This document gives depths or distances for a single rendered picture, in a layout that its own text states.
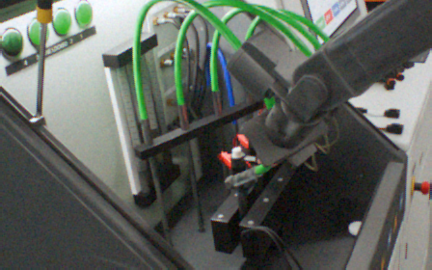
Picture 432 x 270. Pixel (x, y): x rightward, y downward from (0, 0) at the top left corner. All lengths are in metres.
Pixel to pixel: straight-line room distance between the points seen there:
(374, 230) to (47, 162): 0.61
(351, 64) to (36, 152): 0.43
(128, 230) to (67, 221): 0.10
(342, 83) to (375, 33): 0.06
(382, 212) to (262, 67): 0.56
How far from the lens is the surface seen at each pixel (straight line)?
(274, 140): 0.68
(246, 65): 0.61
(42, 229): 0.82
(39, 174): 0.75
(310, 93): 0.54
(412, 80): 1.63
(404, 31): 0.49
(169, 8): 1.27
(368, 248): 1.01
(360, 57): 0.52
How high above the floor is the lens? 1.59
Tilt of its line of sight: 26 degrees down
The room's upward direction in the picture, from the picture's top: 8 degrees counter-clockwise
